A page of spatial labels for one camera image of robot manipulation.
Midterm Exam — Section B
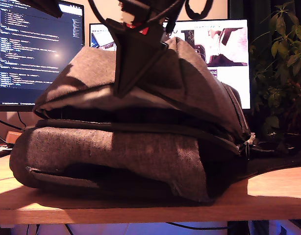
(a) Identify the grey fabric backpack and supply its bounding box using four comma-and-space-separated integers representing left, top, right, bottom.
9, 36, 301, 203

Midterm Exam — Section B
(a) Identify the monitor showing dark code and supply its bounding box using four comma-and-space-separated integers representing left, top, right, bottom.
0, 0, 85, 112

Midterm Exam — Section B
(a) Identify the dark curtain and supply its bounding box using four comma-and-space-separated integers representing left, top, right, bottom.
227, 0, 301, 49

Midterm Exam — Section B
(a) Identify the green leafy houseplant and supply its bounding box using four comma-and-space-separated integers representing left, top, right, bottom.
248, 2, 301, 134

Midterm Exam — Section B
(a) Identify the small orange box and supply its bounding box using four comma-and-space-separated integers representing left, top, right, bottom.
5, 131, 25, 144

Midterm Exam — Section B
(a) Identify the flat black desk object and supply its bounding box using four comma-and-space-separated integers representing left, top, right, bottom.
0, 144, 14, 158

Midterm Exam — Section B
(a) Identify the black table leg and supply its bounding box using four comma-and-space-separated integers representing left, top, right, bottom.
227, 220, 251, 235

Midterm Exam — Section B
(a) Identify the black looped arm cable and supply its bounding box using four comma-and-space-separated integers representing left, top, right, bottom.
184, 0, 215, 21

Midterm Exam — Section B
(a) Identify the monitor showing camera views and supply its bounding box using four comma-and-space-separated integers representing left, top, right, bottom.
88, 19, 251, 110

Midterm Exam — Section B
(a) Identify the thin black desk cable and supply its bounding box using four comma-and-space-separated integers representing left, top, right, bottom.
0, 116, 26, 130

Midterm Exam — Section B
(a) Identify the black cable under table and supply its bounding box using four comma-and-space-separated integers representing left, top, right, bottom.
165, 221, 229, 231

